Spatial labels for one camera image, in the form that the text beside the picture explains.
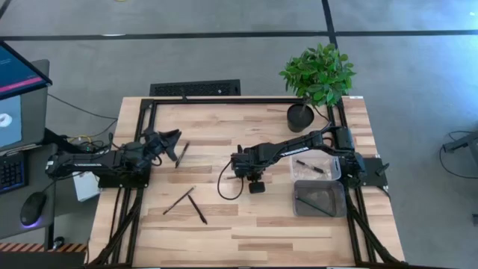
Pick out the thin dark pen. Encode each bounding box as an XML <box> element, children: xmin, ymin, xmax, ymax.
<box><xmin>162</xmin><ymin>186</ymin><xmax>196</xmax><ymax>216</ymax></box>

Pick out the black-grip pen with chrome tip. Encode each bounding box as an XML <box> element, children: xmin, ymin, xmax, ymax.
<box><xmin>294</xmin><ymin>159</ymin><xmax>326</xmax><ymax>174</ymax></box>

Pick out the black pen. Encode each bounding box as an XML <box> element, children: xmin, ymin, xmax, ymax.
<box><xmin>187</xmin><ymin>194</ymin><xmax>208</xmax><ymax>226</ymax></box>
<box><xmin>174</xmin><ymin>140</ymin><xmax>190</xmax><ymax>169</ymax></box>

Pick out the black cable by pot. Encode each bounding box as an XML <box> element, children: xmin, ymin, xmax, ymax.
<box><xmin>315</xmin><ymin>106</ymin><xmax>334</xmax><ymax>132</ymax></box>

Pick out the clear plastic container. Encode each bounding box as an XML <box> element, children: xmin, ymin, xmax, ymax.
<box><xmin>289</xmin><ymin>153</ymin><xmax>342</xmax><ymax>182</ymax></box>

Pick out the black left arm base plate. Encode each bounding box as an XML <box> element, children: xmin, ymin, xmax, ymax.
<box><xmin>97</xmin><ymin>164</ymin><xmax>152</xmax><ymax>189</ymax></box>

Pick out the grey floor stand with cables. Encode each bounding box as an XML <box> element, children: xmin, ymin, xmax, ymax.
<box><xmin>438</xmin><ymin>129</ymin><xmax>478</xmax><ymax>179</ymax></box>

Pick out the green leafy plant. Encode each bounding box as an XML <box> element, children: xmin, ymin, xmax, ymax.
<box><xmin>279</xmin><ymin>43</ymin><xmax>356</xmax><ymax>108</ymax></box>

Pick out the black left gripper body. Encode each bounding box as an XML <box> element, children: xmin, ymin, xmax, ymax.
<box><xmin>143</xmin><ymin>127</ymin><xmax>170</xmax><ymax>160</ymax></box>

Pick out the black cable bundle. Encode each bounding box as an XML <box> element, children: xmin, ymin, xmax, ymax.
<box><xmin>65</xmin><ymin>119</ymin><xmax>119</xmax><ymax>154</ymax></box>

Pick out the thin black floor cable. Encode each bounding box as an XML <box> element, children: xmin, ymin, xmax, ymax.
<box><xmin>47</xmin><ymin>93</ymin><xmax>119</xmax><ymax>121</ymax></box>

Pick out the white printed box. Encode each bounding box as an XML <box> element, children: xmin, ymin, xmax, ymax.
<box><xmin>72</xmin><ymin>170</ymin><xmax>102</xmax><ymax>202</ymax></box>

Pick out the black aluminium table frame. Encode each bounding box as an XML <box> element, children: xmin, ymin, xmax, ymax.
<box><xmin>87</xmin><ymin>97</ymin><xmax>408</xmax><ymax>268</ymax></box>

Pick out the grey plastic container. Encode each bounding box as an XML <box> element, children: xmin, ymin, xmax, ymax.
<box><xmin>293</xmin><ymin>179</ymin><xmax>347</xmax><ymax>218</ymax></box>

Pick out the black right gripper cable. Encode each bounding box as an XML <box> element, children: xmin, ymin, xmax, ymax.
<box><xmin>217</xmin><ymin>159</ymin><xmax>244</xmax><ymax>201</ymax></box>

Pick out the black keyboard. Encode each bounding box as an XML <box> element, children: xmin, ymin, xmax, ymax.
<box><xmin>0</xmin><ymin>151</ymin><xmax>28</xmax><ymax>195</ymax></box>

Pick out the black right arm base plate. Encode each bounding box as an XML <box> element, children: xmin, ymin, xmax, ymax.
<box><xmin>350</xmin><ymin>156</ymin><xmax>389</xmax><ymax>188</ymax></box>

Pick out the black floor vent grille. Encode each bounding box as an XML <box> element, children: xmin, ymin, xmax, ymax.
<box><xmin>149</xmin><ymin>78</ymin><xmax>242</xmax><ymax>97</ymax></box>

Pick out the black computer mouse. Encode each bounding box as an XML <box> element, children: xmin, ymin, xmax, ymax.
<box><xmin>19</xmin><ymin>191</ymin><xmax>49</xmax><ymax>227</ymax></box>

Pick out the green pencil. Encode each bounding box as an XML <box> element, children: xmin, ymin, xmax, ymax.
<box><xmin>296</xmin><ymin>196</ymin><xmax>335</xmax><ymax>217</ymax></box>

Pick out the grey monitor with light screen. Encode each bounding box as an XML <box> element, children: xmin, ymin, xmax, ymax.
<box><xmin>0</xmin><ymin>58</ymin><xmax>51</xmax><ymax>152</ymax></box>

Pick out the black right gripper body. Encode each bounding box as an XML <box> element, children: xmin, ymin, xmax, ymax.
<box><xmin>230</xmin><ymin>145</ymin><xmax>265</xmax><ymax>181</ymax></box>

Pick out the black plant pot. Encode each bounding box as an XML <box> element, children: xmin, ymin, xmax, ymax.
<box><xmin>286</xmin><ymin>103</ymin><xmax>315</xmax><ymax>134</ymax></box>

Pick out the hazard striped dark platform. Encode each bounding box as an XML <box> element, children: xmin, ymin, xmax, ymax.
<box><xmin>0</xmin><ymin>242</ymin><xmax>87</xmax><ymax>269</ymax></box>

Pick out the grey side desk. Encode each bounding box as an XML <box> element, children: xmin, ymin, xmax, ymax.
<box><xmin>0</xmin><ymin>143</ymin><xmax>59</xmax><ymax>240</ymax></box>

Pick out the yellow cable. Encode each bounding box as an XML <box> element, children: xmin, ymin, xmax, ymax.
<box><xmin>66</xmin><ymin>134</ymin><xmax>93</xmax><ymax>145</ymax></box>

